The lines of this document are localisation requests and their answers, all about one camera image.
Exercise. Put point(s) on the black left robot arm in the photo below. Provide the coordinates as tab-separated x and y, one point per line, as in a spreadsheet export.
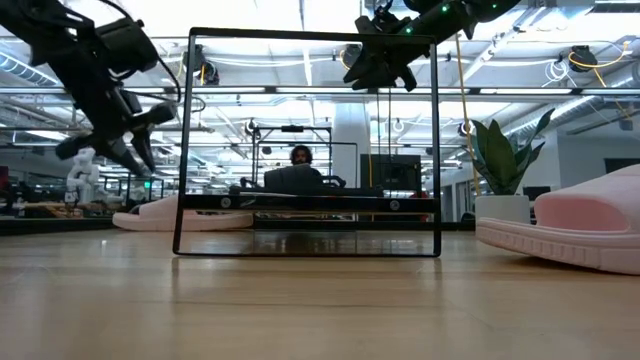
60	45

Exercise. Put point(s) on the person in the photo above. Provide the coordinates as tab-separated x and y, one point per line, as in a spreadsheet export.
300	154

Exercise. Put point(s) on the black monitor screen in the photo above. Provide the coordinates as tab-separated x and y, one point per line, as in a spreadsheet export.
390	172

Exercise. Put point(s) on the green leafy plant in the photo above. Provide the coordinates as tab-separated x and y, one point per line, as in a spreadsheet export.
502	160

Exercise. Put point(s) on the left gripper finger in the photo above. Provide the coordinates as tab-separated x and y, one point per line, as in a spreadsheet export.
145	145
125	155

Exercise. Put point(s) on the silver ventilation duct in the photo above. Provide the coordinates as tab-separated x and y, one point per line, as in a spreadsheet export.
575	112

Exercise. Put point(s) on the black aluminium rig frame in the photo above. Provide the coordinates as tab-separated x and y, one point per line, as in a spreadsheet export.
50	226

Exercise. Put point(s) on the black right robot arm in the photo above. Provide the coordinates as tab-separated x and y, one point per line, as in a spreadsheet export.
450	15

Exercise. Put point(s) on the white robot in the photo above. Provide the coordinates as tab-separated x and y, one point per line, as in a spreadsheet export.
82	175

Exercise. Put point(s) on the ceiling light strip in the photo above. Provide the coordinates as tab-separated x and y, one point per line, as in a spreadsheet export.
525	91

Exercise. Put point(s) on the pink rubber slide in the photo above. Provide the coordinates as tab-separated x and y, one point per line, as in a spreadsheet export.
575	215
170	217

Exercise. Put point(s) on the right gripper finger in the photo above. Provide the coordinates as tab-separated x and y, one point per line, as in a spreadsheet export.
407	75
361	75

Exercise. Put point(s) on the white plant pot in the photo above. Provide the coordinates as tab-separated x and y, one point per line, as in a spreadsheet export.
502	209

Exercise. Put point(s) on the black background rig frame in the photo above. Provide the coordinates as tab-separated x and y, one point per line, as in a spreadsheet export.
305	128

